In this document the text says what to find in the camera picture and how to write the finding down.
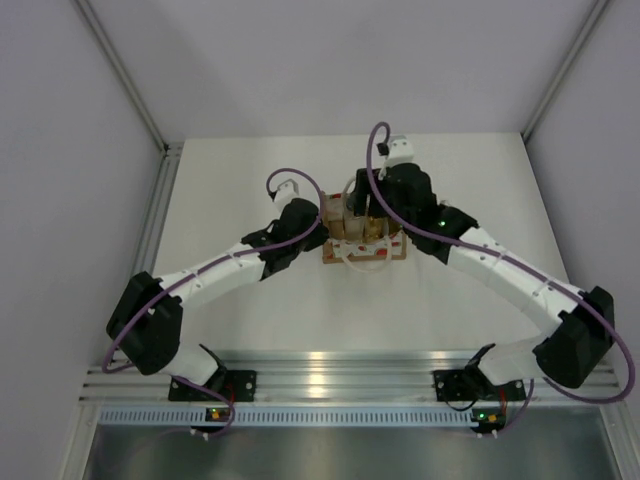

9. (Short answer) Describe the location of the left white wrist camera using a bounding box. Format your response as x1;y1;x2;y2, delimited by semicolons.
269;179;299;213

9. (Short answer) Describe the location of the grey slotted cable duct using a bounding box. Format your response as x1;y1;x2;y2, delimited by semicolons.
99;406;501;428

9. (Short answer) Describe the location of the right aluminium frame post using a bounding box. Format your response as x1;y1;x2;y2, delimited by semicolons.
520;0;614;145

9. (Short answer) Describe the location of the aluminium frame post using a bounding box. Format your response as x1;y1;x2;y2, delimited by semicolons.
70;0;168;153
520;0;614;145

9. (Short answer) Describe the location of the burlap watermelon canvas bag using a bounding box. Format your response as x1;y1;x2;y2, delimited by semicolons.
322;176;408;274

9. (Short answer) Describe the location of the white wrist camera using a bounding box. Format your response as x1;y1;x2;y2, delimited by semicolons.
377;135;415;168
269;179;299;213

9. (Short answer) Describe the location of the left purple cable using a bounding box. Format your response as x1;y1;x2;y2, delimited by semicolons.
101;168;324;374

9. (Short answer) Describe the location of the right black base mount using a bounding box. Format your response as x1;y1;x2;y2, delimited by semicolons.
432;368;526;403

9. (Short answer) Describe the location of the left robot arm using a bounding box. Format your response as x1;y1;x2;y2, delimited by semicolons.
106;198;328;400

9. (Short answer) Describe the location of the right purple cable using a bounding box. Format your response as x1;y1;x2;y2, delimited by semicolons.
367;121;637;431

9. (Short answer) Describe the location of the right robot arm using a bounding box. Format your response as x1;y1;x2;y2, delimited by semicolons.
347;162;615;397

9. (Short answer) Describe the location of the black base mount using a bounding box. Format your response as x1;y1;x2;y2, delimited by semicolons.
432;368;526;403
168;369;257;403

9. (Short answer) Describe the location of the purple cable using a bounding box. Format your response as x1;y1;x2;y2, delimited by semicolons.
101;168;324;374
367;121;637;431

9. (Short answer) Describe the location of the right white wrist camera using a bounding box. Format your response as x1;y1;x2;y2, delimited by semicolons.
377;135;415;168

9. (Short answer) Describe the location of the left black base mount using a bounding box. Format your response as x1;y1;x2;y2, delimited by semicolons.
168;369;257;403

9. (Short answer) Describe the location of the left aluminium frame post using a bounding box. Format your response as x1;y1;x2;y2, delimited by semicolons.
70;0;168;153

